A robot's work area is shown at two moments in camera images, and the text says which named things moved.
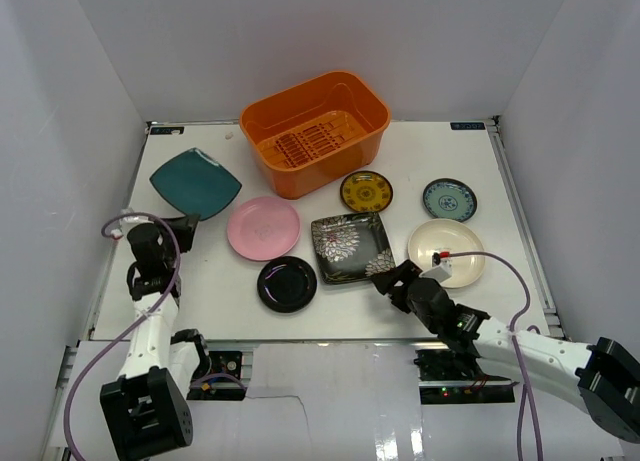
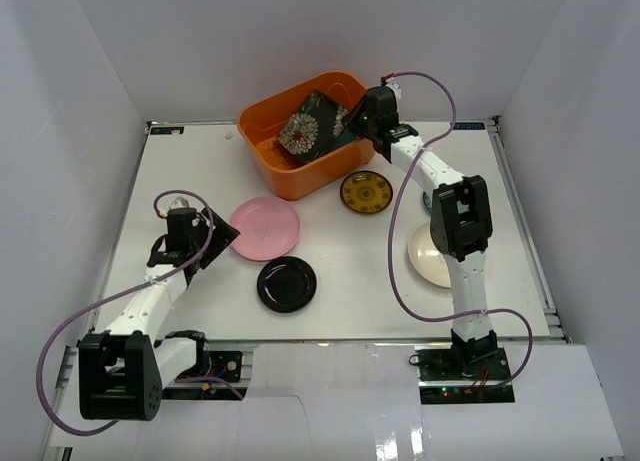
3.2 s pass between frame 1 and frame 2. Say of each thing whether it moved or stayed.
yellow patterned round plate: stayed
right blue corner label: stayed
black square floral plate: moved
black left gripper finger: moved
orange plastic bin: stayed
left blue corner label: stayed
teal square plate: moved
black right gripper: moved
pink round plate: stayed
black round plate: stayed
